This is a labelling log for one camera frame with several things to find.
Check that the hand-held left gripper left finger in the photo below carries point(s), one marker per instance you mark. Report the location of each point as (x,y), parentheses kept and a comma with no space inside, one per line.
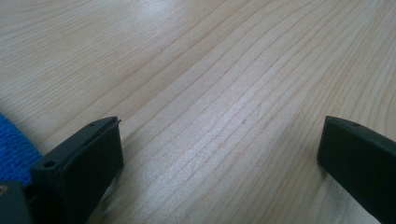
(77,168)

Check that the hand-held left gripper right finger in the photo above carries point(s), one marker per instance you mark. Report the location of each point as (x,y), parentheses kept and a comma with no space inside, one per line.
(361,158)

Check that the blue towel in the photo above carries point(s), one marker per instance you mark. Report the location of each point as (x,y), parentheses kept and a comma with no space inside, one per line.
(14,149)

